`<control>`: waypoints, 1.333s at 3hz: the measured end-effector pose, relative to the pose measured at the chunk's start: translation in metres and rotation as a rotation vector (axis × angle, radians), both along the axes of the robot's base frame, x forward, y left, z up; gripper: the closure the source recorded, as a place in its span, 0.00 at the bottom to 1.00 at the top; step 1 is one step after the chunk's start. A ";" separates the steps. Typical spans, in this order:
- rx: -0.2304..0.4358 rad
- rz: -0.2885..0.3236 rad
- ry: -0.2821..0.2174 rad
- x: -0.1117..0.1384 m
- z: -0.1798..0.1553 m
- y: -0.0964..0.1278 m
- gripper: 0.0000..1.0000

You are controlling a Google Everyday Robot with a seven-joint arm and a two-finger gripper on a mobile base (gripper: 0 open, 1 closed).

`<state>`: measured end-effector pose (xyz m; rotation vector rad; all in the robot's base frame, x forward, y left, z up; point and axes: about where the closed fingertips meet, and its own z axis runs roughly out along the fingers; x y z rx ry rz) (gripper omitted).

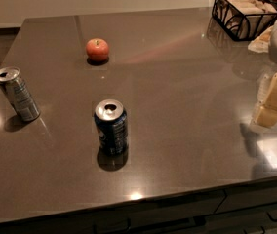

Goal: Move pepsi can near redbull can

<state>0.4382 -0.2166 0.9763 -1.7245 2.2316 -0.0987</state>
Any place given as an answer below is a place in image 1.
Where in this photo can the silver redbull can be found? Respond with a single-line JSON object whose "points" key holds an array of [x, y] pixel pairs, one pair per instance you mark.
{"points": [[16, 92]]}

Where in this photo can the white napkin stack in basket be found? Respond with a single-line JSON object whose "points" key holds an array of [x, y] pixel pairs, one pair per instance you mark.
{"points": [[247, 12]]}

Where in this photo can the dark drawer handle left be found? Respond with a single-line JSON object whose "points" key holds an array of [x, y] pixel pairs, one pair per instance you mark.
{"points": [[117, 226]]}

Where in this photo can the crumpled paper beside basket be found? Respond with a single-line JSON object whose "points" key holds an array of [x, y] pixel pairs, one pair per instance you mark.
{"points": [[261, 43]]}

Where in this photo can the red apple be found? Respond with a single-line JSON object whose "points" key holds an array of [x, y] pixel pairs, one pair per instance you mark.
{"points": [[97, 50]]}

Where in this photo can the blue pepsi can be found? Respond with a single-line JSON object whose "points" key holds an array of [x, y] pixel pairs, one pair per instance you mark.
{"points": [[111, 120]]}

